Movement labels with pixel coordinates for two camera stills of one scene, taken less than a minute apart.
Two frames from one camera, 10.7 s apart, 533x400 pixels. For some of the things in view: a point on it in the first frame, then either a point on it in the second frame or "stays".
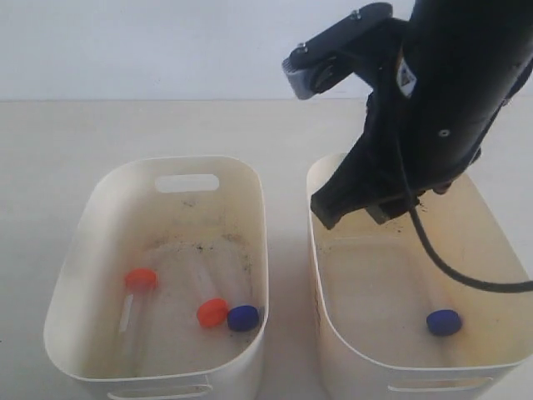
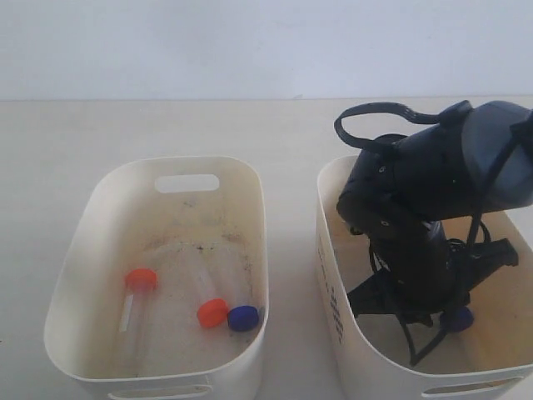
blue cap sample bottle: (243, 317) stays
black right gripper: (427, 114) → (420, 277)
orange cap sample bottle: (136, 312) stays
